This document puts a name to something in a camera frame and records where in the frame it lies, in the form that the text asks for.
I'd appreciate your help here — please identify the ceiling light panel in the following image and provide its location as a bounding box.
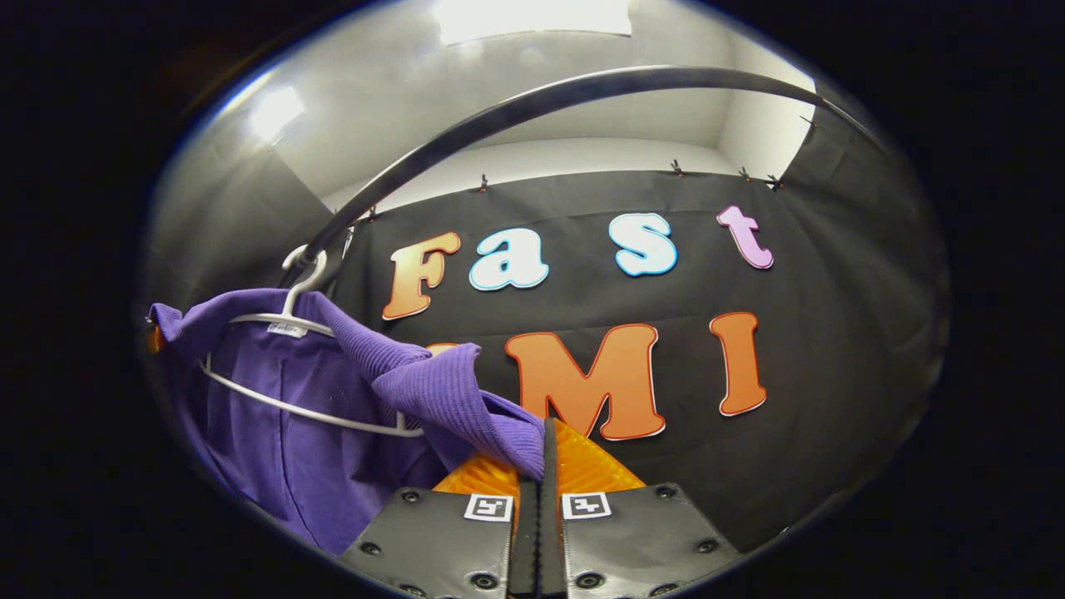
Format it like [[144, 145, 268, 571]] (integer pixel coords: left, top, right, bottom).
[[248, 86, 306, 144]]

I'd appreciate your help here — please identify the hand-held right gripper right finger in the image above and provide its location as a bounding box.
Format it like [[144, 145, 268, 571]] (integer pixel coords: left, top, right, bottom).
[[539, 418, 743, 599]]

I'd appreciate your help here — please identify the black backdrop cloth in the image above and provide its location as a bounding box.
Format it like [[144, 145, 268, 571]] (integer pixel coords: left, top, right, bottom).
[[146, 108, 951, 554]]

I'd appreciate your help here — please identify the white clothes hanger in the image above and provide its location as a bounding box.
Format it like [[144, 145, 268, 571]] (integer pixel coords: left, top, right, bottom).
[[200, 245, 425, 438]]

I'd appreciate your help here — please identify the purple ribbed jacket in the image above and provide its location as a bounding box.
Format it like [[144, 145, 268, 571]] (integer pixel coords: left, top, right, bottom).
[[148, 287, 546, 557]]

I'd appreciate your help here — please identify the black metal clothes rack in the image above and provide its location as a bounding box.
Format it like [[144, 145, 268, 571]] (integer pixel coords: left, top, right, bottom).
[[295, 65, 883, 288]]

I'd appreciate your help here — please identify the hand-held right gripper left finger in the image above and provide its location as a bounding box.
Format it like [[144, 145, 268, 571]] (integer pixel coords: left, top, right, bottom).
[[339, 453, 542, 599]]

